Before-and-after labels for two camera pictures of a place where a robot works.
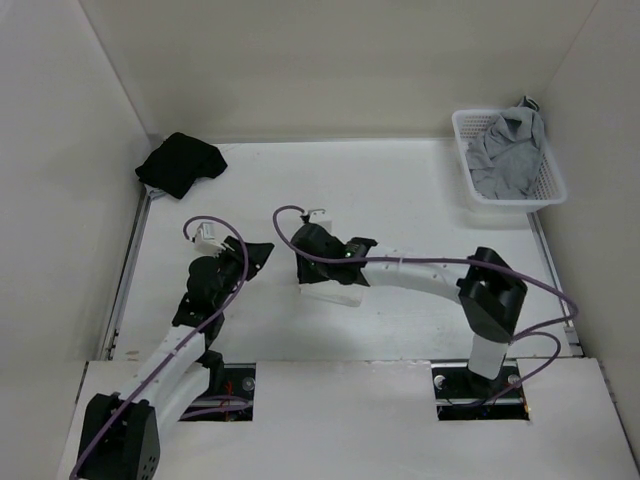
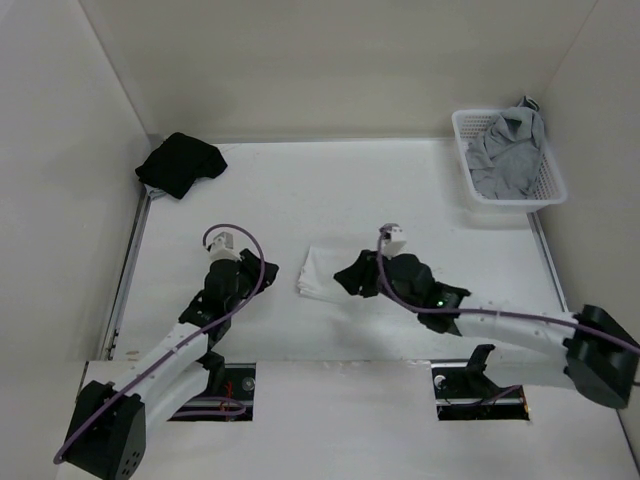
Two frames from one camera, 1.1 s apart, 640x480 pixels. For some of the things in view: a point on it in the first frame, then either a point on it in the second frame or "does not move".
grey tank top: [502, 162] does not move
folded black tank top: [177, 162] does not move
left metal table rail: [129, 270] does not move
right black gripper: [308, 274] -> [361, 272]
